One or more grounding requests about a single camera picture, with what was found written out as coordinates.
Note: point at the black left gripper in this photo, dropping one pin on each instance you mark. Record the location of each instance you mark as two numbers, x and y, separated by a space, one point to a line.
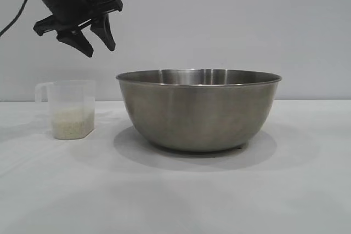
65 4

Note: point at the translucent plastic measuring cup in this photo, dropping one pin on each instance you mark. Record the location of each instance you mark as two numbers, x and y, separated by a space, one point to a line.
71 94

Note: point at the white uncooked rice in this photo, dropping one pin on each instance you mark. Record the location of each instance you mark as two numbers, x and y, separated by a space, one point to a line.
72 125

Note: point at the stainless steel mixing bowl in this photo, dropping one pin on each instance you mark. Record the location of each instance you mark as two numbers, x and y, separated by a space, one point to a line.
192 113

